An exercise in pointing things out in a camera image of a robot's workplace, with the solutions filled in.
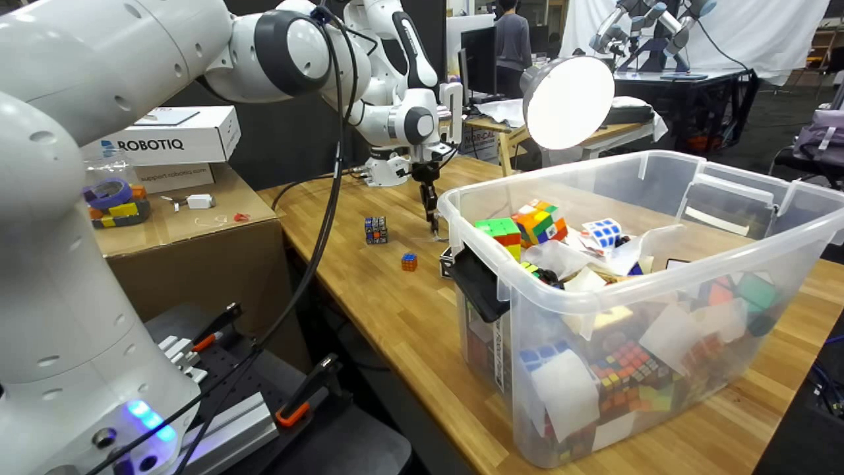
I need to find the flat grey box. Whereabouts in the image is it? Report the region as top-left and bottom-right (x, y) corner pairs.
(132, 163), (219, 199)

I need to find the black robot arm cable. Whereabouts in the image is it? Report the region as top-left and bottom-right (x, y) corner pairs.
(87, 3), (364, 475)

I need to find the wooden desk lamp grey base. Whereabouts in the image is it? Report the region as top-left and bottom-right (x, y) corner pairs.
(494, 52), (617, 180)

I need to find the yellow toy blocks pile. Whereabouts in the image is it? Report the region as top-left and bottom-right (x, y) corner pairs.
(87, 199), (154, 232)

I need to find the black computer monitor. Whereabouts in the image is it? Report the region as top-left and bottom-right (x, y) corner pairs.
(463, 23), (498, 97)

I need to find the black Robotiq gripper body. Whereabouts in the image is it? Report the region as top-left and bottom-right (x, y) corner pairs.
(409, 155), (447, 191)

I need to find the orange green puzzle cube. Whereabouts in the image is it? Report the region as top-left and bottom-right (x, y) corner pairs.
(513, 199), (572, 249)

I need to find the brown cardboard box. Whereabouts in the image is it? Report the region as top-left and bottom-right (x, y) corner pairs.
(89, 163), (311, 373)

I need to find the orange handled black clamp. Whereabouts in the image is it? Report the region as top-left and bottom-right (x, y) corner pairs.
(271, 352), (347, 434)
(188, 302), (246, 357)

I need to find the person in dark shirt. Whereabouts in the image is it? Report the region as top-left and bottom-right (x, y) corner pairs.
(492, 0), (535, 100)

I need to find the grey background robot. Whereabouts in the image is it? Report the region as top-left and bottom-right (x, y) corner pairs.
(588, 0), (720, 73)

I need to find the thin black table cable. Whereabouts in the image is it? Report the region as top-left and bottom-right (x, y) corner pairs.
(270, 166), (373, 213)

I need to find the black perforated cart top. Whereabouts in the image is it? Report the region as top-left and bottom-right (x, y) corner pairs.
(142, 302), (415, 475)

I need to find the white blue puzzle cube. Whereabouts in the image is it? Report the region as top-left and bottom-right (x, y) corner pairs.
(581, 217), (627, 258)

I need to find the white Robotiq box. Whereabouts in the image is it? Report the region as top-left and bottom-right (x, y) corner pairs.
(83, 106), (246, 172)

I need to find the purple bag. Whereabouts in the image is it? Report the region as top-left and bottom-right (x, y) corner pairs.
(790, 100), (844, 166)

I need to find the purple tape roll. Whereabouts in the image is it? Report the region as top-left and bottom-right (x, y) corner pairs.
(85, 176), (138, 213)

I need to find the clear plastic storage bin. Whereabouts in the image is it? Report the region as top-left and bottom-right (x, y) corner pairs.
(436, 147), (844, 469)

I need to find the aluminium extrusion bar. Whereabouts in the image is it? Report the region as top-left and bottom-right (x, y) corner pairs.
(169, 391), (282, 475)

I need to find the white backdrop sheet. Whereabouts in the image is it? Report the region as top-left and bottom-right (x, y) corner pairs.
(562, 0), (835, 88)

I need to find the blue tagged Rubik's cube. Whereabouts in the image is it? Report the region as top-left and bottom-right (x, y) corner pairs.
(362, 213), (394, 249)

